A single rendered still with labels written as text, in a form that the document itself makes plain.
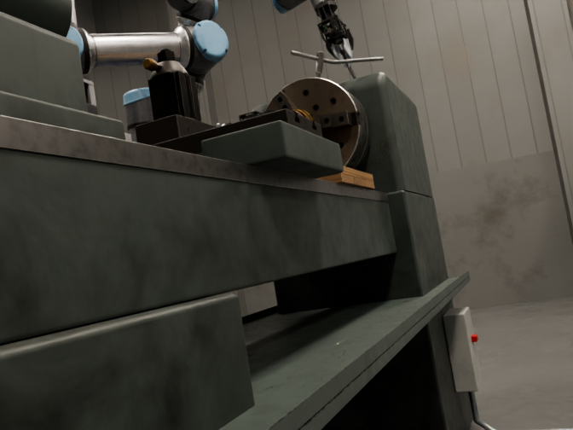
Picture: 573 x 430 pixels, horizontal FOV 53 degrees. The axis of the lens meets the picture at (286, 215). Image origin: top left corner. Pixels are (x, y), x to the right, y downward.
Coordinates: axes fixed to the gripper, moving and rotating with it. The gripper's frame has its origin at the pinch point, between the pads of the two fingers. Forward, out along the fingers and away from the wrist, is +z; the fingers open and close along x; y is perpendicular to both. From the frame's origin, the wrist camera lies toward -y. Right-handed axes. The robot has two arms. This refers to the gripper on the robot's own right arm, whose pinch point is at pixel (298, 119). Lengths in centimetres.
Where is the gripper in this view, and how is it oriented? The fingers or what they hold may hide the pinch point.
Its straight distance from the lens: 157.0
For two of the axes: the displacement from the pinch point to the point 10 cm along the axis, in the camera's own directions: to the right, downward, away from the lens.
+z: 9.1, -1.8, -3.8
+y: -3.9, -0.1, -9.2
